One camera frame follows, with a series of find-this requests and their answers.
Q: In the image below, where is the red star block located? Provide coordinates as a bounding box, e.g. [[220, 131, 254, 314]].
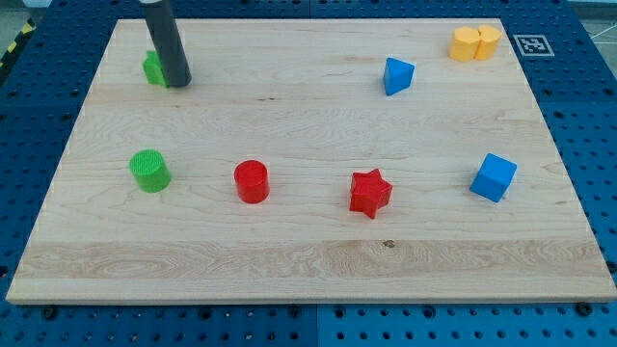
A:
[[349, 169, 392, 219]]

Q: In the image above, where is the green cylinder block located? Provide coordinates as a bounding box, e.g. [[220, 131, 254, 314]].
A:
[[129, 149, 172, 193]]

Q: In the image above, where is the red cylinder block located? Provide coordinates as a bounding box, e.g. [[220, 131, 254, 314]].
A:
[[233, 160, 270, 203]]

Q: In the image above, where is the blue cube block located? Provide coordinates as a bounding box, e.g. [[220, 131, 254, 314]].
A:
[[469, 153, 518, 202]]

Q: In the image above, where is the white fiducial marker tag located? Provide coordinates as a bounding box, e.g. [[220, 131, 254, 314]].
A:
[[513, 34, 554, 57]]

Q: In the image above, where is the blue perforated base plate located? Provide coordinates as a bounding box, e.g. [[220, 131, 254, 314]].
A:
[[1, 1, 616, 346]]

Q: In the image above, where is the green star block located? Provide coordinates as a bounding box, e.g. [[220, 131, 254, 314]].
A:
[[142, 50, 168, 88]]

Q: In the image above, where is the light wooden board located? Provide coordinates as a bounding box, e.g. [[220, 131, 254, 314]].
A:
[[7, 19, 616, 306]]

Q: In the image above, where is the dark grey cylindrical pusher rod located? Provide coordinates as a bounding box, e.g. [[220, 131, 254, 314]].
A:
[[139, 0, 192, 88]]

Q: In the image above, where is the yellow heart block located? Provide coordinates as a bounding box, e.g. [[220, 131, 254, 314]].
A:
[[448, 24, 502, 62]]

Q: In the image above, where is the blue triangle block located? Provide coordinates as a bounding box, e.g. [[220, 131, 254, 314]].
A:
[[383, 57, 416, 95]]

